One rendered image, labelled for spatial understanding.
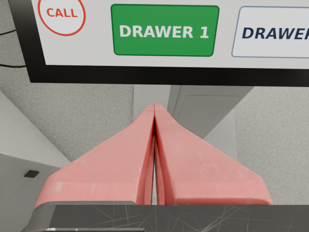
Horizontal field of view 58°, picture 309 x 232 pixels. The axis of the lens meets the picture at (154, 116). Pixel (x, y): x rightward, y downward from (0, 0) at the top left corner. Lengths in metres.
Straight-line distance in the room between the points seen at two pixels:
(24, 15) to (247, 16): 0.19
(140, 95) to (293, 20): 1.03
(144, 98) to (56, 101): 0.40
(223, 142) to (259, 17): 1.00
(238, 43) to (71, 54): 0.16
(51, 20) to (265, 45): 0.19
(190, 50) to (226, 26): 0.04
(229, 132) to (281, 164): 0.27
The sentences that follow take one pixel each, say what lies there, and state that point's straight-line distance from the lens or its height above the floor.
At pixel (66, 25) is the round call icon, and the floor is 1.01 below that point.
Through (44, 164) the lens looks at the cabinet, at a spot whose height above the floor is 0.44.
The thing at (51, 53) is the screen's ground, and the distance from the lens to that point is 0.29.
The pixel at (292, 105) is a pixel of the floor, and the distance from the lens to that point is 1.43.
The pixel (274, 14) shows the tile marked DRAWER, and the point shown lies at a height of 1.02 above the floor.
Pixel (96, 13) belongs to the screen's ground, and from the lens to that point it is 0.26.
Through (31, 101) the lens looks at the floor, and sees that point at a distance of 1.40.
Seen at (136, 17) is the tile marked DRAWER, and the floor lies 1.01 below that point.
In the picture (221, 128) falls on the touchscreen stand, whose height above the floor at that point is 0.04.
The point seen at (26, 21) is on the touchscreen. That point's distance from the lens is 0.28.
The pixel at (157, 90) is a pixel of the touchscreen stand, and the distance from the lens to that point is 1.27.
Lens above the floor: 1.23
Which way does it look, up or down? 75 degrees down
